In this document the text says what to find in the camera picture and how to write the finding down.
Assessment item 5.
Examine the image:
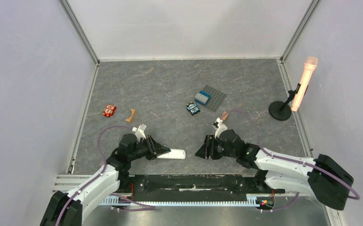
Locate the blue lego brick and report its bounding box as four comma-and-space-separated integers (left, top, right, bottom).
199, 91, 211, 103

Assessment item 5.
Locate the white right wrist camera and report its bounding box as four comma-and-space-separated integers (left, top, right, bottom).
213, 118, 228, 138

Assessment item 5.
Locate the white remote control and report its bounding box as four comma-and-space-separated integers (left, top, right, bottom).
157, 149, 186, 160

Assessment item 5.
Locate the red owl toy block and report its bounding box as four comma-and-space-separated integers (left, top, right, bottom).
103, 104, 117, 118

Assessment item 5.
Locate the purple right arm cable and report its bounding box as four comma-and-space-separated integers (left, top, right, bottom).
220, 109, 361, 213

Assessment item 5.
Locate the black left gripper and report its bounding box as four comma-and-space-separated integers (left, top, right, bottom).
128, 134, 170, 161

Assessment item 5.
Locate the black microphone stand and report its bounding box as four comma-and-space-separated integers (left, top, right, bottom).
268, 83, 308, 121

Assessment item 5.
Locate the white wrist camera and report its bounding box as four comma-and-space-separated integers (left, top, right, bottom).
132, 124, 147, 142
213, 118, 228, 138

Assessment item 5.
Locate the grey lego brick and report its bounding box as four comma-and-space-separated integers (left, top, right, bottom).
195, 93, 209, 105

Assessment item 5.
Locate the small brown wooden block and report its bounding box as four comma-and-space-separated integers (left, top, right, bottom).
220, 111, 230, 121

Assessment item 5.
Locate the large wooden block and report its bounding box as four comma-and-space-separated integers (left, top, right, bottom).
125, 109, 136, 123

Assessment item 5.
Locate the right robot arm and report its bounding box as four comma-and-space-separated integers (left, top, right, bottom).
195, 129, 354, 210

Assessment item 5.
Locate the white cable duct strip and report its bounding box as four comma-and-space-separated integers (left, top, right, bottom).
99, 196, 260, 208

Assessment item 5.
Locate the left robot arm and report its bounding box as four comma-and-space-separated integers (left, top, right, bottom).
40, 133, 172, 226

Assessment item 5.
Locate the grey lego baseplate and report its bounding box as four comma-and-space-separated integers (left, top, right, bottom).
202, 85, 226, 112

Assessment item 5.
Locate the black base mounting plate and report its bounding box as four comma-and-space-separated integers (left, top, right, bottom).
117, 174, 285, 202

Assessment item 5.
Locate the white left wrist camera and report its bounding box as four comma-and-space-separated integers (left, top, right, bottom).
132, 124, 147, 142

